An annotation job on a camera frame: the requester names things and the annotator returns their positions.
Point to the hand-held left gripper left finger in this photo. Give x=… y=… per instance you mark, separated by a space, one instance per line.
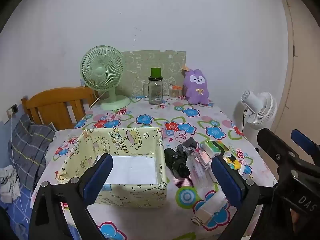
x=97 y=177

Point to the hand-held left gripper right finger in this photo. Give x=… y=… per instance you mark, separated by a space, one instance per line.
x=227 y=177

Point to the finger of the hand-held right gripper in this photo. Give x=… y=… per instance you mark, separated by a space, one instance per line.
x=306 y=142
x=280 y=152

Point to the green tissue pack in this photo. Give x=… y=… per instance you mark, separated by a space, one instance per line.
x=212 y=148

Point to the yellow printed storage box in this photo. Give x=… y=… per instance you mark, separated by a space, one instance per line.
x=130 y=140

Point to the black plastic bag bundle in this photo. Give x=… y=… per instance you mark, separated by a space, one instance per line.
x=177 y=165

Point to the white paper sheet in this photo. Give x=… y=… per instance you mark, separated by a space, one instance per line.
x=135 y=170

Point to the white standing fan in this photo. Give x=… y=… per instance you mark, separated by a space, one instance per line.
x=262 y=110

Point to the white bed cover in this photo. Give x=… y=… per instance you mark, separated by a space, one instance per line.
x=65 y=133

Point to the grey plaid pillow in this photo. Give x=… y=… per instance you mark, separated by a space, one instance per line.
x=27 y=145

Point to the crumpled white grey cloth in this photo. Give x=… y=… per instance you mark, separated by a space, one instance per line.
x=10 y=187

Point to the wooden bed headboard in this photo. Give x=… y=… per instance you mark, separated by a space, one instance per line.
x=55 y=100

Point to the blue bed sheet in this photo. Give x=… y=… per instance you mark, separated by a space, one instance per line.
x=15 y=217

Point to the purple plush bunny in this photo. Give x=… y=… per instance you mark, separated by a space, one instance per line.
x=197 y=90

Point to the cotton swab container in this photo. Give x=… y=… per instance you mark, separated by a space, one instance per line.
x=173 y=93

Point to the glass jar with green lid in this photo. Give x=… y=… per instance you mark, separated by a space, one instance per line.
x=155 y=92

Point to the green desk fan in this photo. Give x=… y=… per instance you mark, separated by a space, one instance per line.
x=101 y=72

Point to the green printed backing board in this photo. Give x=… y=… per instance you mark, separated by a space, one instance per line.
x=140 y=62

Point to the beige door frame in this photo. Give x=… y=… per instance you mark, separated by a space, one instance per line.
x=300 y=55

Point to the wall socket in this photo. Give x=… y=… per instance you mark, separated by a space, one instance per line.
x=12 y=109

